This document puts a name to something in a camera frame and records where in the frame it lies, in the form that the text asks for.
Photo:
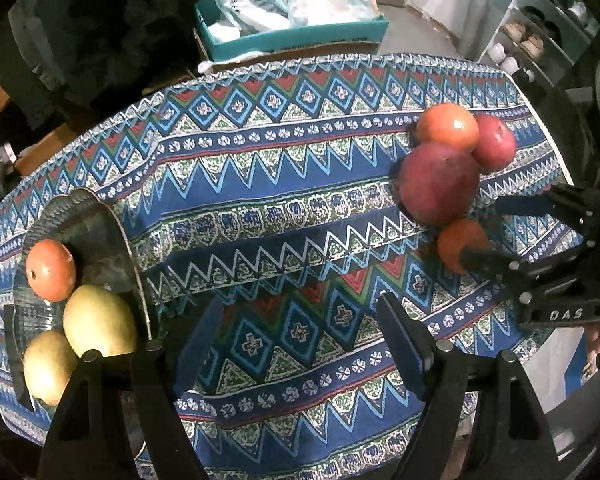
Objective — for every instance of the clear plastic bag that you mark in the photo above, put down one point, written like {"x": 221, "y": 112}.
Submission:
{"x": 330, "y": 5}

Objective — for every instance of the brown shoe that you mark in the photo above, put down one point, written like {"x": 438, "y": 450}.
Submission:
{"x": 517, "y": 30}
{"x": 534, "y": 45}

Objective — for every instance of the large orange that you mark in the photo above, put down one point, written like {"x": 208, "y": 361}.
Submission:
{"x": 50, "y": 270}
{"x": 445, "y": 125}

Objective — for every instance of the dark red apple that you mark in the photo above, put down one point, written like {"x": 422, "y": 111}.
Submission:
{"x": 437, "y": 182}

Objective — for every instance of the small orange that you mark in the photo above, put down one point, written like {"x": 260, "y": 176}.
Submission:
{"x": 457, "y": 242}

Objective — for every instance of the black hanging jacket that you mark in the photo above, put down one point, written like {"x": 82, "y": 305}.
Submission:
{"x": 105, "y": 35}

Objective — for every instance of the blue patterned tablecloth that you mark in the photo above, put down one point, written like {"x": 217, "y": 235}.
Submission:
{"x": 280, "y": 185}

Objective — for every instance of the person's right hand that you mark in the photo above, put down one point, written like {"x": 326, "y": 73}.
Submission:
{"x": 597, "y": 347}

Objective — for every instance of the white shoe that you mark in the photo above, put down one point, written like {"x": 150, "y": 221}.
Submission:
{"x": 497, "y": 52}

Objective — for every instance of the white shoe rack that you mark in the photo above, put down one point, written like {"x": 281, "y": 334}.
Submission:
{"x": 555, "y": 45}

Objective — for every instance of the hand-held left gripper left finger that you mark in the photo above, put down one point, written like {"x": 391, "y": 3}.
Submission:
{"x": 200, "y": 345}

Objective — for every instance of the white slipper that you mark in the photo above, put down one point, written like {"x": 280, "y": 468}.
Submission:
{"x": 511, "y": 65}

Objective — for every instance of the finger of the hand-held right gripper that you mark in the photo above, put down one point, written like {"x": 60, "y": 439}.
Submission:
{"x": 527, "y": 205}
{"x": 490, "y": 261}

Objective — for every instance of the yellow mango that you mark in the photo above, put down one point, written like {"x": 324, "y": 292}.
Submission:
{"x": 100, "y": 320}

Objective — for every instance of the clear glass leaf plate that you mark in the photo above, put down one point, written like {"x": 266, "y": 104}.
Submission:
{"x": 95, "y": 230}

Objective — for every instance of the black shoe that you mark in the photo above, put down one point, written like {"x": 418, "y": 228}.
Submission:
{"x": 535, "y": 12}

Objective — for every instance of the teal box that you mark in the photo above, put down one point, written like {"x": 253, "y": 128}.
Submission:
{"x": 280, "y": 42}

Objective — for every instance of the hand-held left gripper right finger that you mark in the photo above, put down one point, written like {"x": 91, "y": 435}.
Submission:
{"x": 397, "y": 340}

